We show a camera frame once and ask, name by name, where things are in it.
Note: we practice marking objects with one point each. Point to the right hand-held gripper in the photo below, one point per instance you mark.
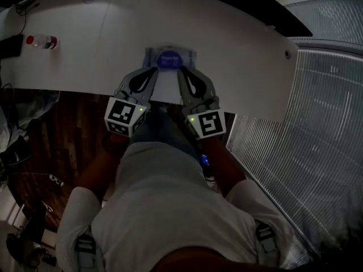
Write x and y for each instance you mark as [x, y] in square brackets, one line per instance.
[210, 123]

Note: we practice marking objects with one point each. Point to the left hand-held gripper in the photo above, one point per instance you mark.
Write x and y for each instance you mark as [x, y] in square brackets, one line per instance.
[122, 115]

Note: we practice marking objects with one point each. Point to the clear bag with blue label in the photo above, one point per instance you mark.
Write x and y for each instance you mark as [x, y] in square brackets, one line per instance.
[170, 59]

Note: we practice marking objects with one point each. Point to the person's left forearm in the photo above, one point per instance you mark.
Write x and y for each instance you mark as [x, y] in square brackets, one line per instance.
[99, 163]

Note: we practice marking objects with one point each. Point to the person's right forearm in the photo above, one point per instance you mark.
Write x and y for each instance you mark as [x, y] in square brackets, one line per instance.
[224, 166]

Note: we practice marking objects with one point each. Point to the person's blue jeans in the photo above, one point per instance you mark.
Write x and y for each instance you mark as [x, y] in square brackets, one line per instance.
[158, 129]

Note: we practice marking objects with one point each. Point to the small blue screen device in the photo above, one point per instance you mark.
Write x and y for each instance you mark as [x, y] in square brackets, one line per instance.
[205, 160]

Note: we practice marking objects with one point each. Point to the red cap plastic bottle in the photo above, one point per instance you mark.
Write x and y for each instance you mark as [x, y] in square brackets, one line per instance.
[39, 41]

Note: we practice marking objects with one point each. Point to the clear plastic bag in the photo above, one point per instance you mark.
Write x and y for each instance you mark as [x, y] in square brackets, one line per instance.
[31, 106]

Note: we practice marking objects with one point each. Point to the person's white shirt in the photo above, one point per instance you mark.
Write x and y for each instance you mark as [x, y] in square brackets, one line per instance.
[170, 208]

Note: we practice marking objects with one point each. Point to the white power strip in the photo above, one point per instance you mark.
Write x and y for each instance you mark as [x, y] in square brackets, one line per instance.
[56, 180]

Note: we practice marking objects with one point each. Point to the white window blinds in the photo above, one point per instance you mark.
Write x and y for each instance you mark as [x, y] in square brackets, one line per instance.
[334, 21]
[312, 152]

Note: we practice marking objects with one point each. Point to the black flat device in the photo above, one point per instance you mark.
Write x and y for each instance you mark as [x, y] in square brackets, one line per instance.
[11, 47]

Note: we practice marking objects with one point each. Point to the black equipment pile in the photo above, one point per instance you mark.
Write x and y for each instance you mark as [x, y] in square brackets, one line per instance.
[34, 222]

